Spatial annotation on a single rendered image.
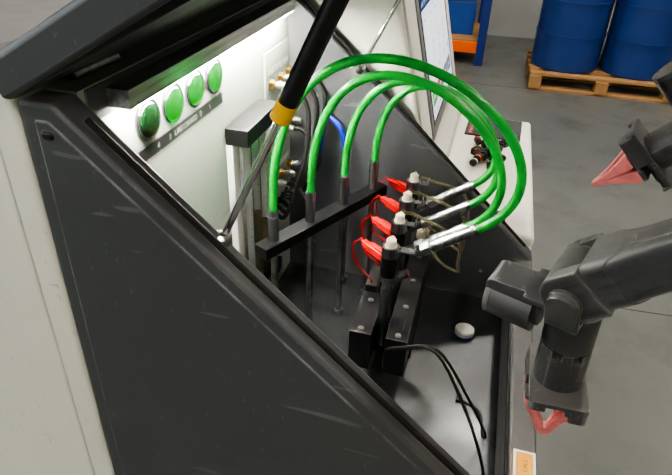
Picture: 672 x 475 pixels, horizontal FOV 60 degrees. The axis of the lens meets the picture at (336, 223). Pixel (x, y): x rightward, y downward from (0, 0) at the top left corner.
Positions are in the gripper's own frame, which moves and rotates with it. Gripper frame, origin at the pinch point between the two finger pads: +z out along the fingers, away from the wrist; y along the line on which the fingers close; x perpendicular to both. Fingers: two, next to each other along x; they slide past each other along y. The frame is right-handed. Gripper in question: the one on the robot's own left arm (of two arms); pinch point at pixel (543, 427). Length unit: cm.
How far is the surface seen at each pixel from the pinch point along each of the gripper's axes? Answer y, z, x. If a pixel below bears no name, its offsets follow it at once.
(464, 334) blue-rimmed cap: -38.1, 19.1, -11.1
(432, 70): -20.6, -38.5, -20.6
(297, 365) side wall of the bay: 13.3, -15.3, -28.2
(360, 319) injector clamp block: -20.3, 5.3, -28.8
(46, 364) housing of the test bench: 13, -6, -62
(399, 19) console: -56, -38, -32
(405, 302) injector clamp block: -27.3, 5.3, -22.2
